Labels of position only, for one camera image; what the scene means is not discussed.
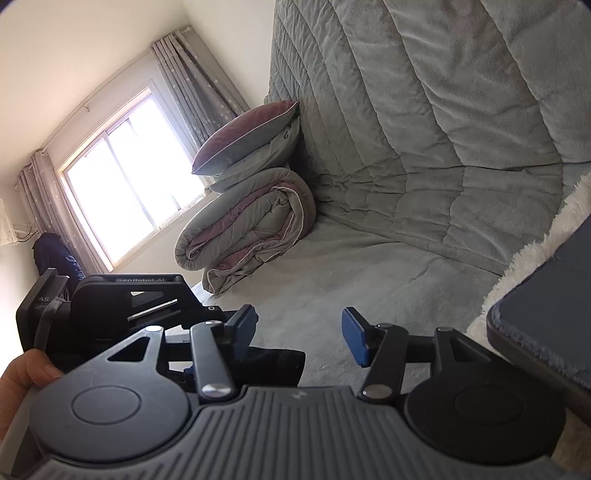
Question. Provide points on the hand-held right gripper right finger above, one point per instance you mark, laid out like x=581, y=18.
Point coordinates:
x=355, y=337

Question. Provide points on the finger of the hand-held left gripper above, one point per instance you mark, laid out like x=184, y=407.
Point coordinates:
x=213, y=311

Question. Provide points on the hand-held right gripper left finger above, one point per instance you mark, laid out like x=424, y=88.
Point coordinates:
x=249, y=323

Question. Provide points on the black pants beige fleece lining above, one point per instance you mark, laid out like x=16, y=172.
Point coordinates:
x=277, y=367

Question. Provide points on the person's left hand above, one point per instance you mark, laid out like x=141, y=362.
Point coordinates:
x=25, y=374

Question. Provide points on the bed with grey sheet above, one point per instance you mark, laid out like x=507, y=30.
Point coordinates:
x=392, y=286

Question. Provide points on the dark blue hanging jacket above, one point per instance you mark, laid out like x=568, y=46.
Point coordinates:
x=53, y=254

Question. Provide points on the folded grey pink quilt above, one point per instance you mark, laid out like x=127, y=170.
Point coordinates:
x=258, y=221

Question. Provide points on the grey star curtain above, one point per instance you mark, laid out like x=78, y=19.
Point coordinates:
x=198, y=83
x=60, y=207

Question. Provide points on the window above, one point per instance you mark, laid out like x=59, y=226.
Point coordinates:
x=124, y=184

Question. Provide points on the printed air conditioner cover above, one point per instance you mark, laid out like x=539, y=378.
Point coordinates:
x=8, y=224

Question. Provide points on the white fluffy blanket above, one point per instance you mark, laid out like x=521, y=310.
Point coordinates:
x=521, y=272

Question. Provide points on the purple pillow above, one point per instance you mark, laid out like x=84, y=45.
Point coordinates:
x=244, y=134

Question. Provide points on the dark grey flat cushion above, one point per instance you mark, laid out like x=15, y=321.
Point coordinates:
x=545, y=314

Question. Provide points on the grey quilted headboard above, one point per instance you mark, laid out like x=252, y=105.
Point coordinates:
x=438, y=115

